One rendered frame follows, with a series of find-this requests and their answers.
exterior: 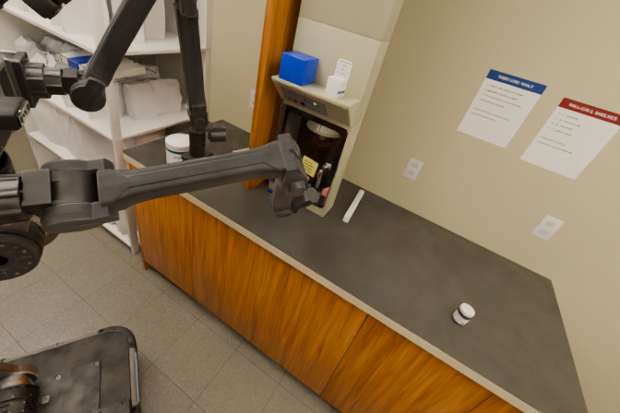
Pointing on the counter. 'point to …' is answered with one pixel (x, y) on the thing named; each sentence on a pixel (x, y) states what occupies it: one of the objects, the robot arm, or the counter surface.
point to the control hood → (347, 108)
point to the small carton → (336, 87)
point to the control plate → (304, 101)
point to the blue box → (298, 67)
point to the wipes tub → (176, 147)
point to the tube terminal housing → (328, 42)
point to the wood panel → (277, 41)
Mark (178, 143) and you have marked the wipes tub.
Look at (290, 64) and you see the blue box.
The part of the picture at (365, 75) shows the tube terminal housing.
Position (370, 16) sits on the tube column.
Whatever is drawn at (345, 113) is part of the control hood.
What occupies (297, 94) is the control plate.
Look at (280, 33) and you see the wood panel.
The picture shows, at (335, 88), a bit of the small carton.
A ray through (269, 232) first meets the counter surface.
